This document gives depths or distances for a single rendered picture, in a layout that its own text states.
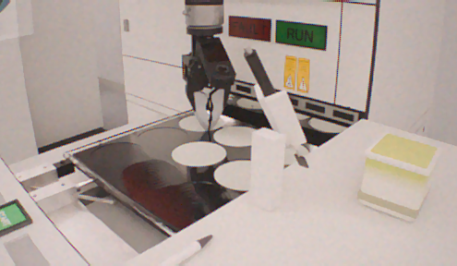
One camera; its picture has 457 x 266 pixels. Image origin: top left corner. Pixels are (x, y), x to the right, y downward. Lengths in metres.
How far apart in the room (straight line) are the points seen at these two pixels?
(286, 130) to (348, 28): 0.34
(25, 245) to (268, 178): 0.27
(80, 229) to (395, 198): 0.41
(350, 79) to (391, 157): 0.32
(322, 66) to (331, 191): 0.33
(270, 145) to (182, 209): 0.20
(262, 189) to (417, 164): 0.16
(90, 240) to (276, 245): 0.27
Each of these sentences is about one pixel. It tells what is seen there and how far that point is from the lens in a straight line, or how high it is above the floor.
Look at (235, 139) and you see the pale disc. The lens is 0.72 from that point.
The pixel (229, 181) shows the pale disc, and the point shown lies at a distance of 0.58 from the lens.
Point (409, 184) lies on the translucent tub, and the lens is 0.40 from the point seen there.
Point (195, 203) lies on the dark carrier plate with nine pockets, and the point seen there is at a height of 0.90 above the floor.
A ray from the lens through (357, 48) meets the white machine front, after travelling 0.68.
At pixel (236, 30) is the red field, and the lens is 0.83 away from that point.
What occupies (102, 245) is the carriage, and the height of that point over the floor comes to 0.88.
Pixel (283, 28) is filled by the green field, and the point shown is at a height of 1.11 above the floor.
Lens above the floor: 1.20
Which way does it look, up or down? 23 degrees down
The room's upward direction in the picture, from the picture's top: straight up
